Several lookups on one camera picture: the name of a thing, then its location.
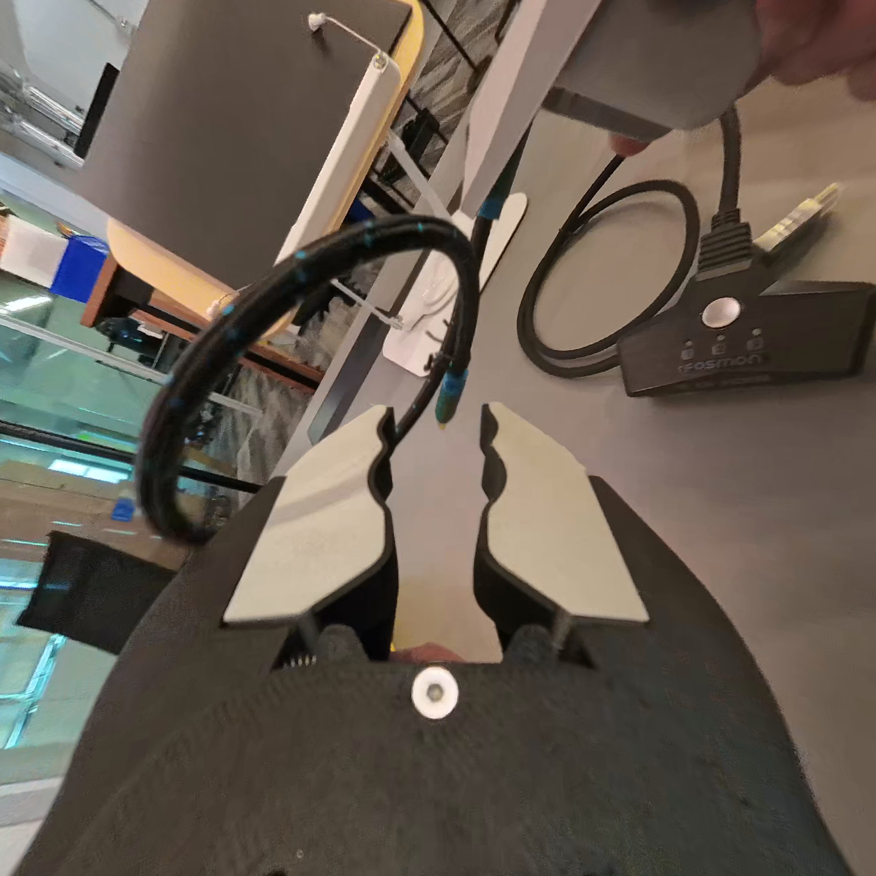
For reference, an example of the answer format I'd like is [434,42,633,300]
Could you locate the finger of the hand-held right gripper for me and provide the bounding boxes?
[544,0,764,141]
[460,0,603,214]

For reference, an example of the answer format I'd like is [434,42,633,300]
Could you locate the black switch pigtail cable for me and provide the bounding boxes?
[518,106,846,379]

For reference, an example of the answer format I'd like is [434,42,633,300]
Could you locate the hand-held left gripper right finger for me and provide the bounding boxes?
[474,402,651,661]

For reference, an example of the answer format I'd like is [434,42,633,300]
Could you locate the wooden book stand white base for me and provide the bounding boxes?
[72,0,529,376]

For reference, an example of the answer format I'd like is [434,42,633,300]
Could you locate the blue storage box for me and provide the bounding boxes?
[49,235,112,304]

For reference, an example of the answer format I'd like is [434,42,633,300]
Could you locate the flat cardboard box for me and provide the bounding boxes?
[0,460,227,548]

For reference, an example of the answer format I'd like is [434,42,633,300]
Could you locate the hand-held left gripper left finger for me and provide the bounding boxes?
[222,404,399,662]

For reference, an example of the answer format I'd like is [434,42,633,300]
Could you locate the braided HDMI cable green plugs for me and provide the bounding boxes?
[135,192,511,548]

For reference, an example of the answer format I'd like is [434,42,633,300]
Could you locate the wood-edged desk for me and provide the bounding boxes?
[81,253,326,392]

